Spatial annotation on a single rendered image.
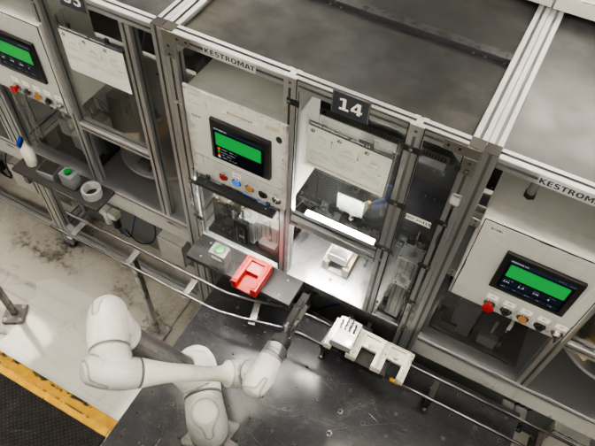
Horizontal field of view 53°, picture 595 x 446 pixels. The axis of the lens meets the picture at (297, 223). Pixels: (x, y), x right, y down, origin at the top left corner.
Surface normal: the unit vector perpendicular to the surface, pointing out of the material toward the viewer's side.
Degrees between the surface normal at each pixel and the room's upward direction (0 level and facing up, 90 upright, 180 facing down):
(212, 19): 0
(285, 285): 0
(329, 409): 0
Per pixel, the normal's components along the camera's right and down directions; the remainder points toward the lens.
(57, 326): 0.04, -0.59
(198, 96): -0.47, 0.71
